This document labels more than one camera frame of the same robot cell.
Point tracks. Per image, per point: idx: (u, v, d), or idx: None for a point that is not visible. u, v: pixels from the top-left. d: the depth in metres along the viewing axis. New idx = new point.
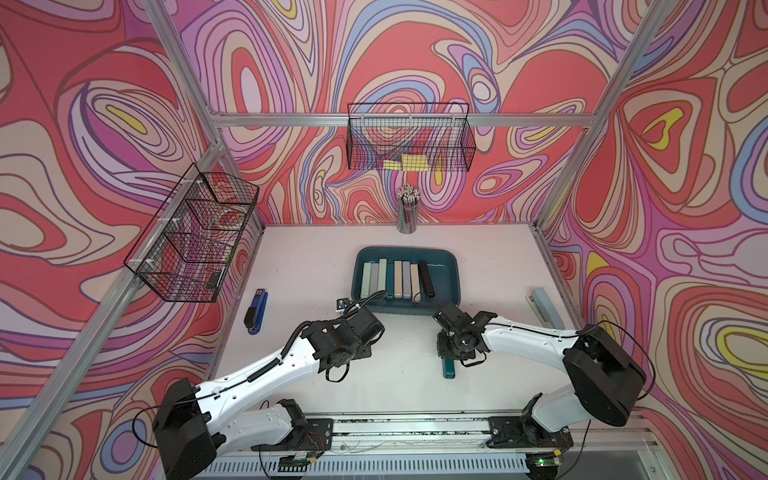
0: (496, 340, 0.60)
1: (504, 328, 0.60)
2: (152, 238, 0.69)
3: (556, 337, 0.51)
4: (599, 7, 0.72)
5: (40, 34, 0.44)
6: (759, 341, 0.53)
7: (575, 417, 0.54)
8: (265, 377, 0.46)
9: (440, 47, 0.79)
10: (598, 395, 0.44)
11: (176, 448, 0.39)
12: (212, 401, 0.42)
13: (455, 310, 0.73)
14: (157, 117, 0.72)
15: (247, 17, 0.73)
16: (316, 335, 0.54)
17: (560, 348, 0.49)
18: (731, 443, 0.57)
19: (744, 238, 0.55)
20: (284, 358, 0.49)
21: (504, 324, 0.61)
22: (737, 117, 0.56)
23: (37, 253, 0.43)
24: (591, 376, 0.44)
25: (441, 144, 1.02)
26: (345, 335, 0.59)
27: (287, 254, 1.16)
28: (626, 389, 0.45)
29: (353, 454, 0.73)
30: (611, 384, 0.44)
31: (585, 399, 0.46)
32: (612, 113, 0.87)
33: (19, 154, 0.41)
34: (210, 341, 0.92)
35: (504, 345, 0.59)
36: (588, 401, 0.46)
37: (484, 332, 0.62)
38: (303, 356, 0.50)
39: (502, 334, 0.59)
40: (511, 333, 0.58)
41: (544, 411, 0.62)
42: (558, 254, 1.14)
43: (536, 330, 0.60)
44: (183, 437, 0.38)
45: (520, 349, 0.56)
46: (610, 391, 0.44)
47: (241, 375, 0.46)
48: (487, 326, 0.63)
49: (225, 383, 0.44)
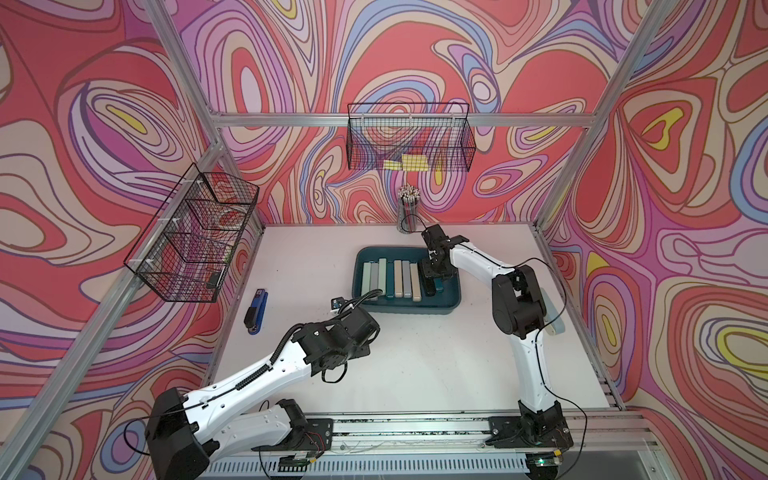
0: (456, 257, 0.76)
1: (468, 249, 0.75)
2: (152, 238, 0.69)
3: (499, 265, 0.66)
4: (599, 7, 0.72)
5: (40, 33, 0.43)
6: (758, 341, 0.53)
7: (537, 379, 0.64)
8: (253, 385, 0.46)
9: (440, 47, 0.79)
10: (504, 306, 0.60)
11: (165, 458, 0.39)
12: (201, 410, 0.42)
13: (438, 227, 0.87)
14: (158, 117, 0.72)
15: (248, 17, 0.73)
16: (308, 338, 0.53)
17: (495, 271, 0.64)
18: (731, 442, 0.57)
19: (744, 238, 0.55)
20: (274, 363, 0.48)
21: (471, 246, 0.76)
22: (737, 117, 0.56)
23: (37, 253, 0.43)
24: (503, 294, 0.59)
25: (441, 144, 1.02)
26: (338, 336, 0.58)
27: (287, 254, 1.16)
28: (528, 314, 0.61)
29: (353, 455, 0.73)
30: (516, 305, 0.60)
31: (495, 312, 0.64)
32: (611, 113, 0.87)
33: (18, 154, 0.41)
34: (210, 341, 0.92)
35: (462, 262, 0.74)
36: (496, 313, 0.64)
37: (452, 248, 0.77)
38: (295, 361, 0.49)
39: (462, 251, 0.75)
40: (469, 252, 0.73)
41: (524, 389, 0.67)
42: (558, 253, 1.14)
43: (489, 257, 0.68)
44: (172, 448, 0.38)
45: (472, 268, 0.71)
46: (514, 308, 0.60)
47: (231, 382, 0.45)
48: (457, 246, 0.77)
49: (213, 391, 0.44)
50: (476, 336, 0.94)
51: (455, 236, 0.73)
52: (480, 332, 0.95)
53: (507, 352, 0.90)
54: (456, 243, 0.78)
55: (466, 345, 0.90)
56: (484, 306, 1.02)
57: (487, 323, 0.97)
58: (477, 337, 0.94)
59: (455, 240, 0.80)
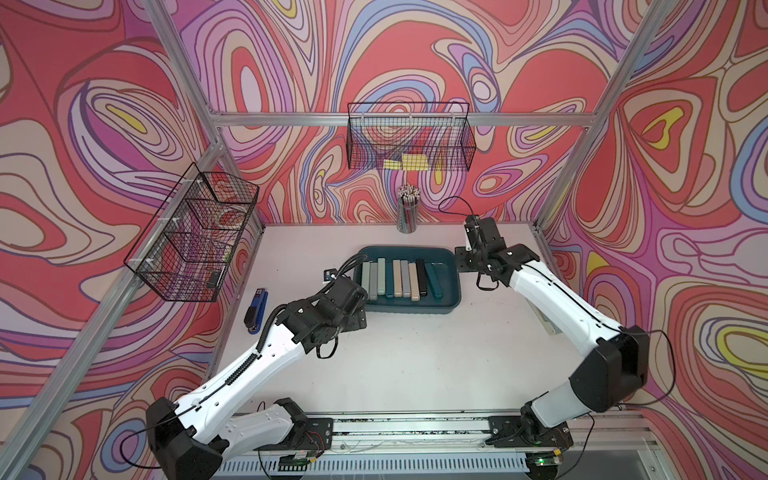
0: (523, 284, 0.55)
1: (542, 280, 0.53)
2: (152, 238, 0.69)
3: (597, 324, 0.46)
4: (600, 6, 0.72)
5: (39, 33, 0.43)
6: (759, 341, 0.53)
7: (577, 411, 0.53)
8: (243, 377, 0.44)
9: (440, 47, 0.79)
10: (597, 385, 0.44)
11: (171, 465, 0.37)
12: (194, 414, 0.40)
13: (493, 230, 0.64)
14: (158, 117, 0.72)
15: (247, 16, 0.73)
16: (293, 317, 0.50)
17: (594, 334, 0.45)
18: (732, 442, 0.57)
19: (744, 238, 0.55)
20: (261, 351, 0.46)
21: (548, 279, 0.53)
22: (737, 116, 0.56)
23: (37, 253, 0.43)
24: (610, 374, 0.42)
25: (441, 144, 1.02)
26: (325, 309, 0.56)
27: (287, 254, 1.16)
28: (625, 391, 0.45)
29: (353, 454, 0.73)
30: (617, 384, 0.43)
31: (576, 378, 0.48)
32: (611, 113, 0.87)
33: (18, 153, 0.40)
34: (210, 341, 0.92)
35: (529, 293, 0.55)
36: (577, 381, 0.48)
37: (515, 270, 0.56)
38: (282, 344, 0.47)
39: (536, 283, 0.53)
40: (547, 287, 0.52)
41: (544, 406, 0.62)
42: (558, 253, 1.14)
43: (580, 303, 0.49)
44: (173, 455, 0.37)
45: (544, 307, 0.52)
46: (614, 390, 0.43)
47: (220, 380, 0.43)
48: (524, 268, 0.56)
49: (204, 393, 0.42)
50: (476, 336, 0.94)
51: (515, 249, 0.60)
52: (480, 332, 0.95)
53: (507, 352, 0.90)
54: (521, 263, 0.57)
55: (466, 345, 0.90)
56: (484, 305, 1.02)
57: (487, 323, 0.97)
58: (477, 336, 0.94)
59: (519, 259, 0.57)
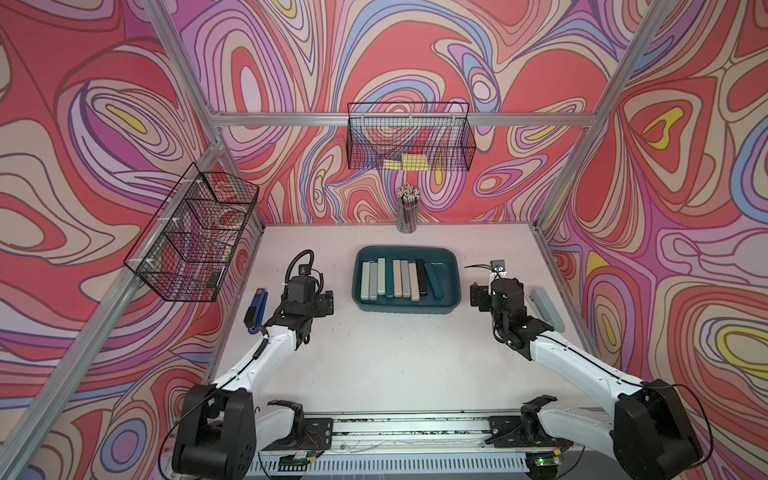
0: (542, 354, 0.58)
1: (557, 346, 0.56)
2: (152, 238, 0.69)
3: (617, 379, 0.47)
4: (600, 7, 0.72)
5: (39, 33, 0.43)
6: (759, 341, 0.53)
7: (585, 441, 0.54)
8: (265, 353, 0.53)
9: (440, 47, 0.79)
10: (637, 446, 0.41)
11: (232, 427, 0.41)
12: (237, 380, 0.46)
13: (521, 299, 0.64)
14: (158, 117, 0.72)
15: (247, 16, 0.73)
16: (278, 321, 0.63)
17: (616, 390, 0.45)
18: (732, 443, 0.57)
19: (744, 238, 0.55)
20: (269, 336, 0.58)
21: (562, 344, 0.57)
22: (737, 116, 0.56)
23: (37, 253, 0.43)
24: (639, 429, 0.40)
25: (441, 144, 1.02)
26: (294, 310, 0.68)
27: (287, 254, 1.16)
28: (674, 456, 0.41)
29: (353, 454, 0.73)
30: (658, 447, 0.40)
31: (620, 448, 0.44)
32: (611, 113, 0.87)
33: (18, 154, 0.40)
34: (210, 341, 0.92)
35: (549, 361, 0.57)
36: (622, 451, 0.44)
37: (531, 342, 0.60)
38: (281, 333, 0.59)
39: (553, 350, 0.56)
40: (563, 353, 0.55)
41: (554, 417, 0.62)
42: (558, 253, 1.14)
43: (597, 363, 0.51)
44: (233, 415, 0.41)
45: (567, 373, 0.53)
46: (655, 452, 0.40)
47: (247, 359, 0.51)
48: (539, 338, 0.60)
49: (238, 368, 0.49)
50: (476, 336, 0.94)
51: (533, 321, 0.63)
52: (480, 332, 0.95)
53: (507, 352, 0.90)
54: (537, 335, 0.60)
55: (466, 345, 0.90)
56: None
57: (486, 323, 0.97)
58: (477, 336, 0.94)
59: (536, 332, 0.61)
